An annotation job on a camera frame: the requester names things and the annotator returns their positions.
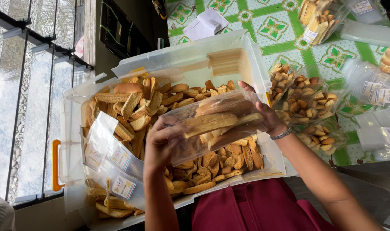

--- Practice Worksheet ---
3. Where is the person's left hand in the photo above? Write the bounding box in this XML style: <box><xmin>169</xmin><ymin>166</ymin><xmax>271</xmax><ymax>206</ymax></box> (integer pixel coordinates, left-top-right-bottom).
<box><xmin>145</xmin><ymin>115</ymin><xmax>191</xmax><ymax>171</ymax></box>

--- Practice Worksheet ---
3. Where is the person's right hand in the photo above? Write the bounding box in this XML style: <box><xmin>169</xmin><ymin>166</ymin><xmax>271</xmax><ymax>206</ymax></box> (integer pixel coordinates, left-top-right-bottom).
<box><xmin>238</xmin><ymin>80</ymin><xmax>290</xmax><ymax>138</ymax></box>

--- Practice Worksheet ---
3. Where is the heap of toasted bread rusks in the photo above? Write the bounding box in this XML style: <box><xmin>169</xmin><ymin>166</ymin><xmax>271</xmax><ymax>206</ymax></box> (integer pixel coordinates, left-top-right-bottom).
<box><xmin>82</xmin><ymin>76</ymin><xmax>264</xmax><ymax>219</ymax></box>

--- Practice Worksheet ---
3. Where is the empty clear labelled bag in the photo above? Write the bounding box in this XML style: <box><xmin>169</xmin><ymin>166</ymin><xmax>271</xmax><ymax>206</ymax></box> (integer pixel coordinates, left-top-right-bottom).
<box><xmin>86</xmin><ymin>160</ymin><xmax>146</xmax><ymax>210</ymax></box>
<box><xmin>100</xmin><ymin>130</ymin><xmax>145</xmax><ymax>180</ymax></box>
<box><xmin>83</xmin><ymin>112</ymin><xmax>118</xmax><ymax>172</ymax></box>

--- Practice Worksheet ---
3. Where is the green floral tablecloth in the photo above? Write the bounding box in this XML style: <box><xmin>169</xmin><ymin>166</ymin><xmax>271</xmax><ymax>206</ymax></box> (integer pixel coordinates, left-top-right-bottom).
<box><xmin>166</xmin><ymin>0</ymin><xmax>390</xmax><ymax>166</ymax></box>

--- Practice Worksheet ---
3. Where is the large clear plastic container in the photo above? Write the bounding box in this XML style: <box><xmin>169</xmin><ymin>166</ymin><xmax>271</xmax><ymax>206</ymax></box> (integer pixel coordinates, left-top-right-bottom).
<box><xmin>52</xmin><ymin>29</ymin><xmax>299</xmax><ymax>231</ymax></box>

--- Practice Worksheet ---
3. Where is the white folded paper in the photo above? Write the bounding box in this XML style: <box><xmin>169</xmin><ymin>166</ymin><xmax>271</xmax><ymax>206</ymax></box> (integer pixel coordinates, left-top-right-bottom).
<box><xmin>183</xmin><ymin>8</ymin><xmax>230</xmax><ymax>41</ymax></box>

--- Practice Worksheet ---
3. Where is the dark wooden cabinet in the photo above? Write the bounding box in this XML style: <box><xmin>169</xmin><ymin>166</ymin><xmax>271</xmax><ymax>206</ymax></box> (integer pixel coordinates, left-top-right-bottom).
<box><xmin>95</xmin><ymin>0</ymin><xmax>170</xmax><ymax>76</ymax></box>

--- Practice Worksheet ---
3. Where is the orange container latch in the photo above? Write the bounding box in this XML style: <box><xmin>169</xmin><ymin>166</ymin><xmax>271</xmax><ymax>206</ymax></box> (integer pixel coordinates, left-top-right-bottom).
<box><xmin>52</xmin><ymin>139</ymin><xmax>65</xmax><ymax>192</ymax></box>

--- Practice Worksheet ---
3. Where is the maroon garment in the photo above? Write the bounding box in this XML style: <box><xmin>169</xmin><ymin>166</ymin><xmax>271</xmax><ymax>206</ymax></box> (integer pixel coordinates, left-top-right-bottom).
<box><xmin>191</xmin><ymin>178</ymin><xmax>338</xmax><ymax>231</ymax></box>

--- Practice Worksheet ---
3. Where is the pile of empty clear bags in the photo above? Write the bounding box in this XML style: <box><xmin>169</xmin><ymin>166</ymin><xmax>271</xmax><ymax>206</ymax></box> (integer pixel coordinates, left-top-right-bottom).
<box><xmin>355</xmin><ymin>107</ymin><xmax>390</xmax><ymax>162</ymax></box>
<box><xmin>340</xmin><ymin>0</ymin><xmax>390</xmax><ymax>48</ymax></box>
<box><xmin>342</xmin><ymin>59</ymin><xmax>390</xmax><ymax>107</ymax></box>

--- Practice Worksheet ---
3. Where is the glass louvre window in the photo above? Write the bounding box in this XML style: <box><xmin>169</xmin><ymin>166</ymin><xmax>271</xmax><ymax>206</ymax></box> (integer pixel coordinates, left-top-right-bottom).
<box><xmin>0</xmin><ymin>0</ymin><xmax>95</xmax><ymax>210</ymax></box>

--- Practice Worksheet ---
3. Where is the white plastic sack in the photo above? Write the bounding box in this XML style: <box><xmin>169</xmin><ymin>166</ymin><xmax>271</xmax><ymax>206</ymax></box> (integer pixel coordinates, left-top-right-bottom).
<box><xmin>0</xmin><ymin>190</ymin><xmax>16</xmax><ymax>231</ymax></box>

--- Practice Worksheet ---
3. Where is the silver bracelet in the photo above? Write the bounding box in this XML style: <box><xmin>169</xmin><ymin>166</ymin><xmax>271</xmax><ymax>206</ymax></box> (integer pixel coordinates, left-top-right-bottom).
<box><xmin>270</xmin><ymin>127</ymin><xmax>293</xmax><ymax>141</ymax></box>

